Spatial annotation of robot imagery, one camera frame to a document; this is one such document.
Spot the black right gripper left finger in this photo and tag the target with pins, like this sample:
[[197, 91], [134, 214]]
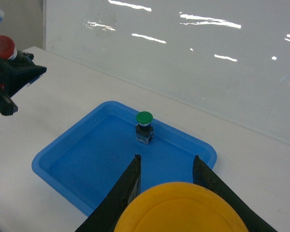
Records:
[[105, 217]]

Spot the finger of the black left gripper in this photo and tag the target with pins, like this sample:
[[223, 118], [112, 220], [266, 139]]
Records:
[[14, 75]]

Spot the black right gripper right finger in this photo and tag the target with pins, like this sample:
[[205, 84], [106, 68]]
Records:
[[204, 176]]

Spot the red mushroom push button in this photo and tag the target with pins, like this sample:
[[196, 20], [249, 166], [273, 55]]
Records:
[[9, 51]]

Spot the yellow mushroom push button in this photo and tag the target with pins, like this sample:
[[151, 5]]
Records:
[[179, 207]]

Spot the blue plastic tray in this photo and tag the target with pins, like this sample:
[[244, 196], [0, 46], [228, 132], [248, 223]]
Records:
[[85, 162]]

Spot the green mushroom push button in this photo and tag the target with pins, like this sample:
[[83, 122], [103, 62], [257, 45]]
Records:
[[144, 129]]

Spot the white glossy back panel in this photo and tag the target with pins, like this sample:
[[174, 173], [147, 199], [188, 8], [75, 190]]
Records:
[[229, 58]]

